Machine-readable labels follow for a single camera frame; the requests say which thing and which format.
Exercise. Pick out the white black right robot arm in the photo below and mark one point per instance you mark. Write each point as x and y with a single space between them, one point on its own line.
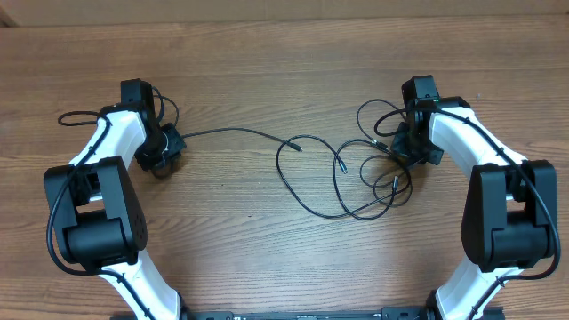
509 224

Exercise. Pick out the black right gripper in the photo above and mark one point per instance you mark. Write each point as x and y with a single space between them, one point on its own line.
404 145

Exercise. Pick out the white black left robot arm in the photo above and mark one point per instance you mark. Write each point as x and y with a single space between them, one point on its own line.
96 226

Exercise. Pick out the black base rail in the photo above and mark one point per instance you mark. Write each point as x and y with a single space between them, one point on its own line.
386 313

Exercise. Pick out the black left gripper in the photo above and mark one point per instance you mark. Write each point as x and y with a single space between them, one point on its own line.
172 145

